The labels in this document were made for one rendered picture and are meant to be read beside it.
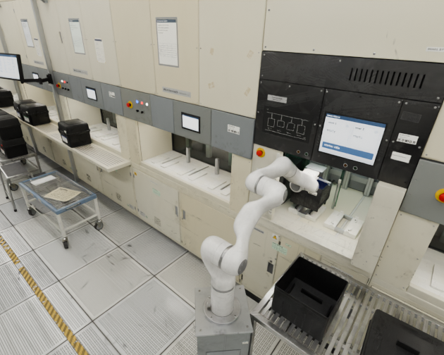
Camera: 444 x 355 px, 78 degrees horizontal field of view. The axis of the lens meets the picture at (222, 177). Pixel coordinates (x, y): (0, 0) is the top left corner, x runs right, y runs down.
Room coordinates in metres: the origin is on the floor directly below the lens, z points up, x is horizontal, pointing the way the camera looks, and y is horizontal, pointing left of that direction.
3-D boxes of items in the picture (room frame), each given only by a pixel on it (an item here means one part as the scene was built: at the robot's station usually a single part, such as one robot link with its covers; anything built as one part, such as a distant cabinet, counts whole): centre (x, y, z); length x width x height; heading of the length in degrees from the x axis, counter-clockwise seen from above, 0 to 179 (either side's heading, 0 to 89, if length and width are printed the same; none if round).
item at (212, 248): (0.96, 0.00, 1.07); 0.19 x 0.12 x 0.24; 51
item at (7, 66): (3.28, 2.28, 1.59); 0.50 x 0.41 x 0.36; 141
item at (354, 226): (1.54, -0.86, 0.89); 0.22 x 0.21 x 0.04; 141
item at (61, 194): (2.45, 1.69, 0.47); 0.31 x 0.23 x 0.02; 73
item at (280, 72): (1.75, -0.81, 0.98); 0.95 x 0.88 x 1.95; 141
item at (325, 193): (1.71, -0.65, 1.08); 0.24 x 0.20 x 0.32; 51
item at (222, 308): (0.94, -0.03, 0.85); 0.19 x 0.19 x 0.18
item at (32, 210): (2.59, 1.81, 0.24); 0.97 x 0.52 x 0.48; 54
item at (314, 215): (1.71, -0.65, 0.89); 0.22 x 0.21 x 0.04; 141
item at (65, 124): (3.09, 1.78, 0.93); 0.30 x 0.28 x 0.26; 49
